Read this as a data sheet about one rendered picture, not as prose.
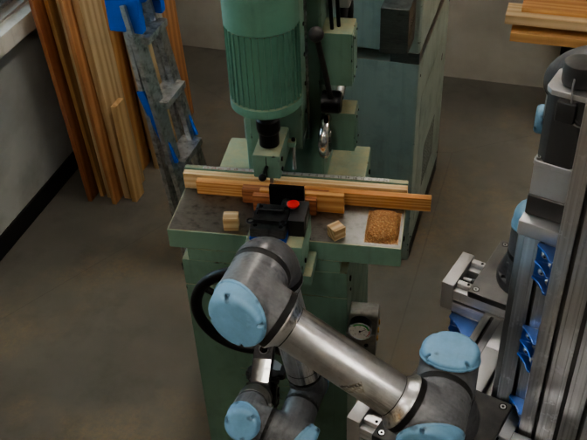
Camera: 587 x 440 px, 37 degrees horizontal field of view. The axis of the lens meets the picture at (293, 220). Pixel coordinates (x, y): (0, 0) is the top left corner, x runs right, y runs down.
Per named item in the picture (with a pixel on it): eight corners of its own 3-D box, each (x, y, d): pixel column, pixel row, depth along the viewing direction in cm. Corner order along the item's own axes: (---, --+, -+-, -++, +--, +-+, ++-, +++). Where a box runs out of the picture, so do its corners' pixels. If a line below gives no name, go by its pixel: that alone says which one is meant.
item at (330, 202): (260, 207, 227) (258, 189, 224) (261, 203, 228) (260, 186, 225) (343, 213, 224) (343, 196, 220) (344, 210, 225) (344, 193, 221)
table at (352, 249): (157, 271, 218) (154, 253, 215) (189, 197, 241) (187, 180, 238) (398, 293, 209) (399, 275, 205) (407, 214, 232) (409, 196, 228)
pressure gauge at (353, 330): (347, 343, 228) (347, 322, 223) (348, 333, 231) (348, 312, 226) (371, 346, 227) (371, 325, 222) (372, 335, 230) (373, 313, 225)
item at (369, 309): (345, 354, 234) (345, 333, 229) (350, 320, 244) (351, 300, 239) (376, 356, 233) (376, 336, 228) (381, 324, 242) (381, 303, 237)
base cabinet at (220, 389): (209, 443, 278) (183, 285, 233) (247, 315, 322) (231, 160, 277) (348, 461, 271) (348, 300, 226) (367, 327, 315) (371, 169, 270)
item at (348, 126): (321, 149, 236) (321, 112, 229) (325, 134, 241) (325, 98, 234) (355, 151, 235) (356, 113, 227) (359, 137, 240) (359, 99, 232)
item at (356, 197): (196, 193, 233) (196, 182, 230) (199, 189, 234) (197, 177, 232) (430, 211, 223) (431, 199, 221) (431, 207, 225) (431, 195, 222)
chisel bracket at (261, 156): (254, 182, 222) (252, 154, 216) (265, 150, 232) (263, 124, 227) (282, 184, 221) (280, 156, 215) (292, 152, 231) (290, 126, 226)
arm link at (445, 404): (486, 395, 164) (249, 235, 159) (473, 458, 154) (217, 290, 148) (449, 420, 173) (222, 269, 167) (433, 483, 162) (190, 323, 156)
